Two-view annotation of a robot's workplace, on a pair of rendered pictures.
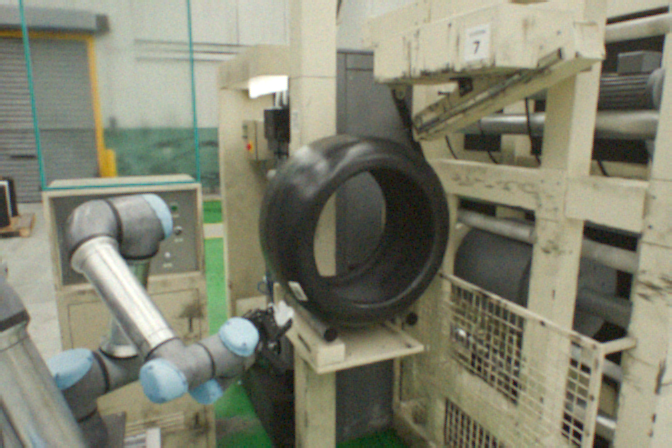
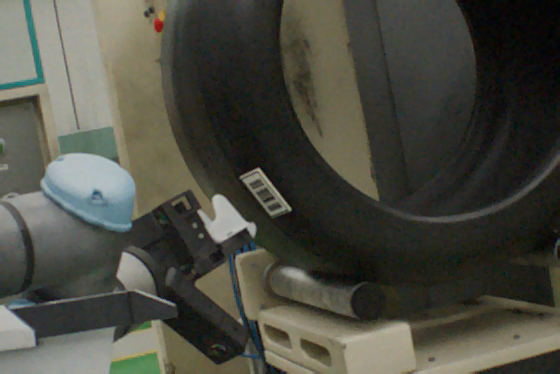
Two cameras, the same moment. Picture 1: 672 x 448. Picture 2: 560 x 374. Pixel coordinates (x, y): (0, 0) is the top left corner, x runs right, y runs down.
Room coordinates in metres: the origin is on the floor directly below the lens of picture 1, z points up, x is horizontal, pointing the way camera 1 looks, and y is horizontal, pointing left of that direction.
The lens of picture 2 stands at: (-0.03, -0.08, 1.12)
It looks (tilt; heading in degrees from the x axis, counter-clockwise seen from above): 3 degrees down; 7
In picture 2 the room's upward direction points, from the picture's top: 11 degrees counter-clockwise
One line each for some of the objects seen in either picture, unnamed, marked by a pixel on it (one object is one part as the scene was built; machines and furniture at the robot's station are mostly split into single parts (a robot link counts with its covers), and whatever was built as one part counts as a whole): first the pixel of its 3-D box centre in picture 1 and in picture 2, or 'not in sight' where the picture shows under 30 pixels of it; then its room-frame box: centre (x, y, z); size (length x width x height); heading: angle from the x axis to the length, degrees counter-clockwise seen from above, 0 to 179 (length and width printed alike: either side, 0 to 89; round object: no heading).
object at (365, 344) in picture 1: (347, 335); (429, 340); (1.52, -0.07, 0.80); 0.37 x 0.36 x 0.02; 113
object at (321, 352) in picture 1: (309, 332); (329, 337); (1.46, 0.06, 0.83); 0.36 x 0.09 x 0.06; 23
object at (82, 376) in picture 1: (71, 382); not in sight; (1.07, 0.63, 0.88); 0.13 x 0.12 x 0.14; 142
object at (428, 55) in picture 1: (456, 53); not in sight; (1.52, -0.39, 1.71); 0.61 x 0.25 x 0.15; 23
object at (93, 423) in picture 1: (73, 425); not in sight; (1.06, 0.63, 0.77); 0.15 x 0.15 x 0.10
